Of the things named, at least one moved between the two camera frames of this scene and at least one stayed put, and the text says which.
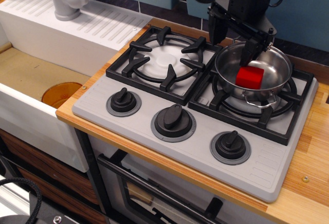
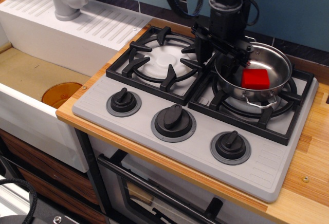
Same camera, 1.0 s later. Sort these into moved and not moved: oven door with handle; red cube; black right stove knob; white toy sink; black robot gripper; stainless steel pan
Moved: black robot gripper; red cube
Not moved: white toy sink; stainless steel pan; black right stove knob; oven door with handle
